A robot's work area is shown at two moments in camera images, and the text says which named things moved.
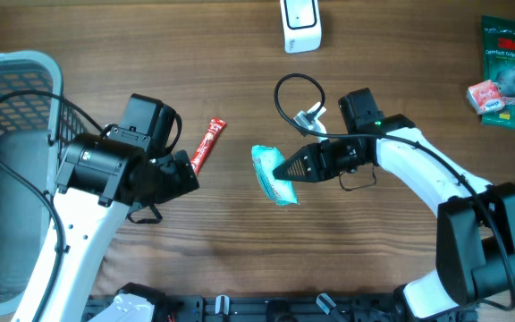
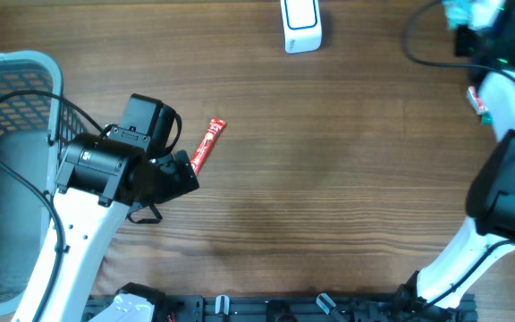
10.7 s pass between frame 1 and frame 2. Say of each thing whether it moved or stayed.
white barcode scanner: stayed
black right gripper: moved
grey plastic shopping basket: stayed
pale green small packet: moved
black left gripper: stayed
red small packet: stayed
